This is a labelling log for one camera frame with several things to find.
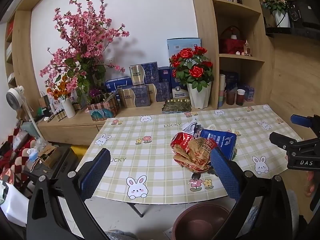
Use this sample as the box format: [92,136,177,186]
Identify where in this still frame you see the wooden shelf unit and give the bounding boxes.
[187,0,275,109]

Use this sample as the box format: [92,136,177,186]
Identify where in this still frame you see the black counter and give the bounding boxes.
[265,0,320,37]

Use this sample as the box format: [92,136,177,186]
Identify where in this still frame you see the gold and blue gift box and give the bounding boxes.
[147,82,172,103]
[118,86,151,108]
[129,62,160,85]

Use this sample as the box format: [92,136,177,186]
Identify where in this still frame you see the dark blue shelf box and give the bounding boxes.
[224,71,239,92]

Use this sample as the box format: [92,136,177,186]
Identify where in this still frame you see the red basket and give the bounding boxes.
[220,26,247,54]

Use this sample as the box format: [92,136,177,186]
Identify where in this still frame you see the brown plastic basin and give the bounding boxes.
[172,202,237,240]

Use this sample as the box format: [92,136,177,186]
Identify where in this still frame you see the dark paper bag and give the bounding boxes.
[39,91,54,117]

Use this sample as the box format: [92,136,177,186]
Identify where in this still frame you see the white paper sheet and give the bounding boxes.
[0,180,29,228]

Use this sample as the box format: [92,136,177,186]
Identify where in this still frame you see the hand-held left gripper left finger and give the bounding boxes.
[26,148,111,240]

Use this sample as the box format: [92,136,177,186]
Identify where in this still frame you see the small blue purple box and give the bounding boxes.
[244,85,255,102]

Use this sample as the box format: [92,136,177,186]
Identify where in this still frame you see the red snack wrapper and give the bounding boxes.
[170,132,194,153]

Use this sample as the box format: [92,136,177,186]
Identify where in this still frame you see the blue and white box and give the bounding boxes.
[171,67,190,99]

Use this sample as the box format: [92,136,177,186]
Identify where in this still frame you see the potted pink rose plant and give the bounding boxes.
[262,0,292,28]

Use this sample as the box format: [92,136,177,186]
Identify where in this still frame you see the long blue carton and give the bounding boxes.
[104,76,133,93]

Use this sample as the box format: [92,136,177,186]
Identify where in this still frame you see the dark blue red-label box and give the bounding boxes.
[158,66,172,83]

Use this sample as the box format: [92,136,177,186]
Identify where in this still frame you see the checked bunny tablecloth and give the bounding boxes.
[75,104,304,204]

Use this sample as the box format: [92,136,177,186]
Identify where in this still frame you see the person's right hand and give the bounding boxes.
[305,170,316,197]

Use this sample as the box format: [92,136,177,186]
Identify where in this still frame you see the stack of pastel cups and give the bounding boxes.
[217,74,227,109]

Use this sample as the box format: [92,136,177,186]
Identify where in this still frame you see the black stool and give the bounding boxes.
[24,146,80,195]

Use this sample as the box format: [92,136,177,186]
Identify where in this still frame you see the pink blossom bouquet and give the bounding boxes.
[39,0,130,105]

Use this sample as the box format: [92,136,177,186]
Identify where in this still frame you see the brown cup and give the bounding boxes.
[226,90,237,105]

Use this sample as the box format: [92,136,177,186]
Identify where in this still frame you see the white desk fan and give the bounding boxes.
[5,85,42,140]

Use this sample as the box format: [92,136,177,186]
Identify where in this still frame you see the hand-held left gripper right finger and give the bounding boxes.
[210,147,300,240]

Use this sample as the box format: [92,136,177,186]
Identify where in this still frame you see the orange flowers in white vase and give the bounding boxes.
[46,76,77,118]

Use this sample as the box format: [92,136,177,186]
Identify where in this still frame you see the orange-brown snack wrapper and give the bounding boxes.
[173,137,219,173]

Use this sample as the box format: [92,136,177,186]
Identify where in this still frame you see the blue coffee bag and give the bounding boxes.
[200,129,237,160]

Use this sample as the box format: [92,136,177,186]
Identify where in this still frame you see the gold decorative tray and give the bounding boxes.
[162,99,192,113]

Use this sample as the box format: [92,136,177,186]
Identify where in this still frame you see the black table leg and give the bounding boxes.
[127,202,144,218]

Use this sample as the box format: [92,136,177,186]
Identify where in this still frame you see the small cardboard box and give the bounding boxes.
[37,144,59,168]

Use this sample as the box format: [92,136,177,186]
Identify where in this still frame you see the potted red rose plant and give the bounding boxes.
[169,46,214,109]

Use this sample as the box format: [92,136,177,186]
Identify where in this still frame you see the light blue box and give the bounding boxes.
[167,38,202,58]

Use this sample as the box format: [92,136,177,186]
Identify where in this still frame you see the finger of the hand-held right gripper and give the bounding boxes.
[269,132,320,155]
[290,114,320,130]

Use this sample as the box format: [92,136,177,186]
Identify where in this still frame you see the red checked blanket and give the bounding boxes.
[0,127,35,180]

